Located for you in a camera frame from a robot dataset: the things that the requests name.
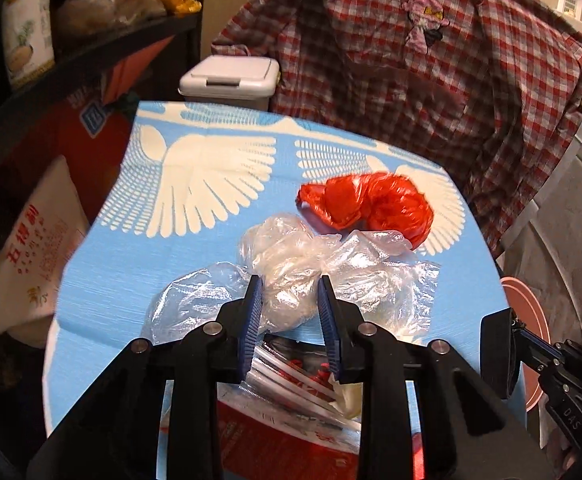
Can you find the white lidded bin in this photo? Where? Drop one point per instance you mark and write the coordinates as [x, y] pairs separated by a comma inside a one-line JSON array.
[[228, 77]]

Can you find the red plaid shirt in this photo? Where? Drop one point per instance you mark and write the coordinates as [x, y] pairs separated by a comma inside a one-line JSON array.
[[371, 70]]

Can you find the pink plastic bin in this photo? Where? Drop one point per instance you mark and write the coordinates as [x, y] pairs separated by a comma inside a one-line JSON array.
[[528, 305]]

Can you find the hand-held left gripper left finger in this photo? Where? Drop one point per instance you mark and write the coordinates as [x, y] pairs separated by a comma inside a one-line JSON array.
[[251, 320]]

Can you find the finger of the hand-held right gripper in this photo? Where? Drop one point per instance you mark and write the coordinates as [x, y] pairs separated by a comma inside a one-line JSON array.
[[498, 355]]

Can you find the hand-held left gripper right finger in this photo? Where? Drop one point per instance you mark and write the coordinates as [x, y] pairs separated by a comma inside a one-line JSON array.
[[328, 320]]

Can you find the black shelf rack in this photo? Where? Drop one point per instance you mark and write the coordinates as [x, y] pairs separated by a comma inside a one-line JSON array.
[[1, 110]]

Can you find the white printed sack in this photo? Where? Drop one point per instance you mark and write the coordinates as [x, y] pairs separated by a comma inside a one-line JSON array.
[[26, 260]]

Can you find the labelled glass bottle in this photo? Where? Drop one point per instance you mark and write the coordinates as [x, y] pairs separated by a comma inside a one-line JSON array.
[[27, 40]]

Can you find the clear pack of straws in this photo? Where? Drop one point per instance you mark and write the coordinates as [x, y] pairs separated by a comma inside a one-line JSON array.
[[291, 375]]

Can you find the red plastic bag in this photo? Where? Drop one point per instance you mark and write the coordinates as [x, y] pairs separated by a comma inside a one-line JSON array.
[[381, 205]]

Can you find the red printed packet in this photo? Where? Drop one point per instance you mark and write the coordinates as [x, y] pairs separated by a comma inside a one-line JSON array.
[[291, 450]]

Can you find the clear plastic bag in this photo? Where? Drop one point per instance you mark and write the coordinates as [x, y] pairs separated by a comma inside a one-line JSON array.
[[386, 280], [191, 295], [286, 255]]

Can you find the red printed bag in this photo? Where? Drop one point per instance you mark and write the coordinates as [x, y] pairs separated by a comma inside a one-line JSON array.
[[71, 135]]

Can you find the blue bird print tablecloth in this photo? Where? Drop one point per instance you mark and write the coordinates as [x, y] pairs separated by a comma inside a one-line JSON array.
[[181, 220]]

